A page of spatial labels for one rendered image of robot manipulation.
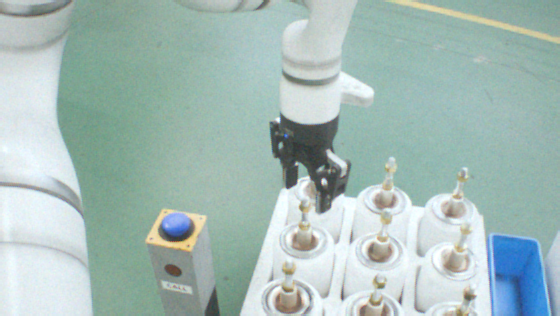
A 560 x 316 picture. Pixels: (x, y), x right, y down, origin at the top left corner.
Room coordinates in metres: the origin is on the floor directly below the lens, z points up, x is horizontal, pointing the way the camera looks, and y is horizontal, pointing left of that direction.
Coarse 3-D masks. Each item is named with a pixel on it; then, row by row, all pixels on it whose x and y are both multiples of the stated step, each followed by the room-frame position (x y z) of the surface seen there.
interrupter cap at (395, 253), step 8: (360, 240) 0.55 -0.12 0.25; (368, 240) 0.55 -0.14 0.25; (392, 240) 0.55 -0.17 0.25; (360, 248) 0.54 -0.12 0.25; (368, 248) 0.54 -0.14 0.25; (392, 248) 0.54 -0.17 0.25; (400, 248) 0.53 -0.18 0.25; (360, 256) 0.52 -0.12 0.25; (368, 256) 0.52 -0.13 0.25; (376, 256) 0.52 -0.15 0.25; (392, 256) 0.52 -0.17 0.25; (400, 256) 0.52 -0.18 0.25; (368, 264) 0.50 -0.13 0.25; (376, 264) 0.50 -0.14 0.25; (384, 264) 0.50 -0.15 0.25; (392, 264) 0.50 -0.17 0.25
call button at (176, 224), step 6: (168, 216) 0.53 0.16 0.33; (174, 216) 0.53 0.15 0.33; (180, 216) 0.53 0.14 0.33; (186, 216) 0.53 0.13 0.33; (162, 222) 0.52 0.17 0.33; (168, 222) 0.52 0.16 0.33; (174, 222) 0.52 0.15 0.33; (180, 222) 0.52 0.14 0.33; (186, 222) 0.52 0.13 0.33; (168, 228) 0.50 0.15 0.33; (174, 228) 0.50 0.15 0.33; (180, 228) 0.50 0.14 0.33; (186, 228) 0.51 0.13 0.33; (174, 234) 0.50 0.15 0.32; (180, 234) 0.50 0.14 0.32
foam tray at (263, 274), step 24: (288, 192) 0.75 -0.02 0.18; (480, 216) 0.67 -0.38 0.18; (408, 240) 0.62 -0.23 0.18; (480, 240) 0.61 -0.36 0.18; (264, 264) 0.57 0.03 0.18; (336, 264) 0.57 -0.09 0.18; (336, 288) 0.52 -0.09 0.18; (408, 288) 0.51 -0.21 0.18; (480, 288) 0.51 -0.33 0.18; (336, 312) 0.47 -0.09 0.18; (408, 312) 0.47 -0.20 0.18; (480, 312) 0.46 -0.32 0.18
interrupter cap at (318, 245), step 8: (296, 224) 0.59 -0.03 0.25; (312, 224) 0.59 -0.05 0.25; (288, 232) 0.57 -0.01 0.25; (296, 232) 0.57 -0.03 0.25; (312, 232) 0.57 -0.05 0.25; (320, 232) 0.57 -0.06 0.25; (280, 240) 0.55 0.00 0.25; (288, 240) 0.55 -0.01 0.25; (312, 240) 0.56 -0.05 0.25; (320, 240) 0.55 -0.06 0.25; (288, 248) 0.54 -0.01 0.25; (296, 248) 0.54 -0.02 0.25; (304, 248) 0.54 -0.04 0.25; (312, 248) 0.54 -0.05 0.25; (320, 248) 0.54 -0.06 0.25; (296, 256) 0.52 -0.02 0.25; (304, 256) 0.52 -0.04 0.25; (312, 256) 0.52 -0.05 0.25
